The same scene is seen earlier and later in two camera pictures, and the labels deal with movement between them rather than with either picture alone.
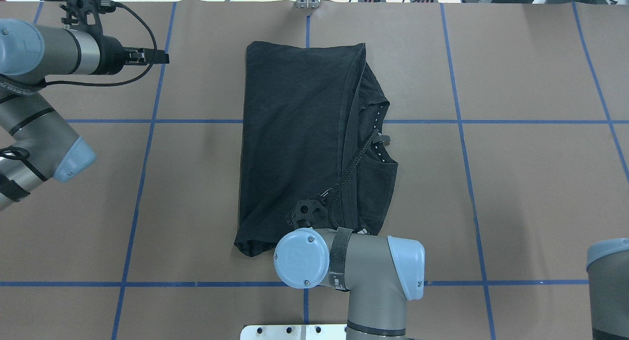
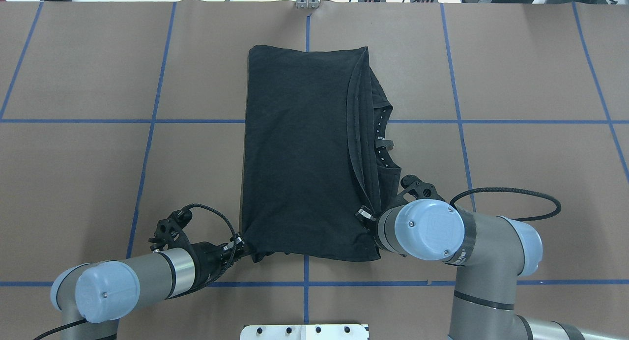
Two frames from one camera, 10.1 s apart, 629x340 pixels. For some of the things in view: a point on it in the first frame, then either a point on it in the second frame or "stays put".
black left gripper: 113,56 -> 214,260
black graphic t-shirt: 311,117 stays put
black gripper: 78,6 -> 169,232
